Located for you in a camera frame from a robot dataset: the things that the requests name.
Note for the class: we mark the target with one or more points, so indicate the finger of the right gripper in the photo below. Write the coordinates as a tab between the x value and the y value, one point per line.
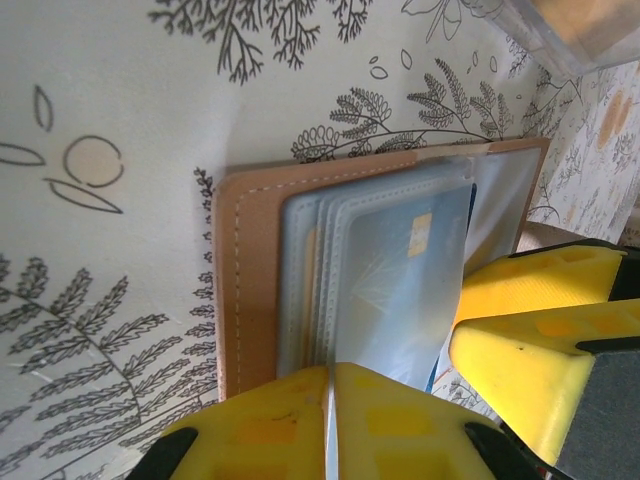
525	370
540	280

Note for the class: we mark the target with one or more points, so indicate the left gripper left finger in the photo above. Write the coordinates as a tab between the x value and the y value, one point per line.
250	435

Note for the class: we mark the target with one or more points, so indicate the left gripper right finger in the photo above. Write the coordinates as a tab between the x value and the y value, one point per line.
400	440

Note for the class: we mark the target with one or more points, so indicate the light blue chip credit card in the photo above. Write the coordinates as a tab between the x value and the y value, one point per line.
400	300

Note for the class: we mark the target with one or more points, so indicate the brown leather card holder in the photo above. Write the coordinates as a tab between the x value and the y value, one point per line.
250	280

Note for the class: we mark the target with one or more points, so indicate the clear acrylic box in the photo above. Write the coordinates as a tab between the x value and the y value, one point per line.
560	45

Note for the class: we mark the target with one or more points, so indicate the floral fern tablecloth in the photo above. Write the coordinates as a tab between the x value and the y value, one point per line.
100	250

